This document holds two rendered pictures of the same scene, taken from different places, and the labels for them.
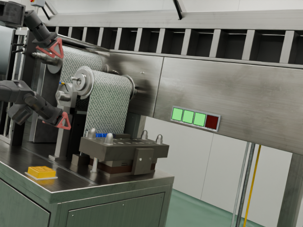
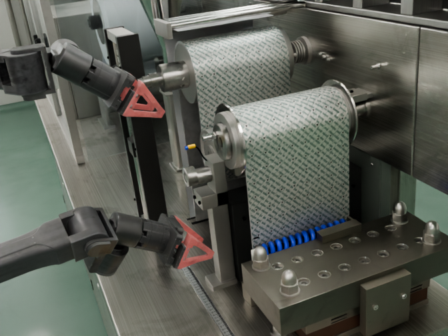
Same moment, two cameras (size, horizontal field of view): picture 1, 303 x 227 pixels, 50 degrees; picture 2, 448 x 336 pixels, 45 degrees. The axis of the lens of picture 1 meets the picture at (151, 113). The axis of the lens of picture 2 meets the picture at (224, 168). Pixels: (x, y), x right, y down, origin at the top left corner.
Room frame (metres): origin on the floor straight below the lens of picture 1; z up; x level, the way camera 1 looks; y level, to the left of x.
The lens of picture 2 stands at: (0.56, -0.16, 1.63)
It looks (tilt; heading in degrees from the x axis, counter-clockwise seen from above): 24 degrees down; 30
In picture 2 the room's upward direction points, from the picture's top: 6 degrees counter-clockwise
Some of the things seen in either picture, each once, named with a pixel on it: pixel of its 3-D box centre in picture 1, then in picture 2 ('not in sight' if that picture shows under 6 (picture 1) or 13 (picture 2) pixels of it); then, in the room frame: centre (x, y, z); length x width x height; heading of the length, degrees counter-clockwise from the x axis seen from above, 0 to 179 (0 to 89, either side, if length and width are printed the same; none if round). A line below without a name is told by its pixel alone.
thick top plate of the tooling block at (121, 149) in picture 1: (127, 147); (350, 265); (1.44, 0.08, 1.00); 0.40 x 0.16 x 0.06; 140
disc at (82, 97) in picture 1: (83, 82); (229, 140); (1.43, 0.32, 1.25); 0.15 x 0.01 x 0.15; 50
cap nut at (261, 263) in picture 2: (92, 133); (260, 256); (1.34, 0.23, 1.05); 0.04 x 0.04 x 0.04
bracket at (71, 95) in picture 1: (62, 124); (213, 224); (1.42, 0.37, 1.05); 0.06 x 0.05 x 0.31; 140
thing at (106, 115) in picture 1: (107, 118); (301, 198); (1.48, 0.19, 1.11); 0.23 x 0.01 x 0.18; 140
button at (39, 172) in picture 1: (41, 172); not in sight; (1.15, 0.35, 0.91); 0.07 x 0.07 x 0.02; 50
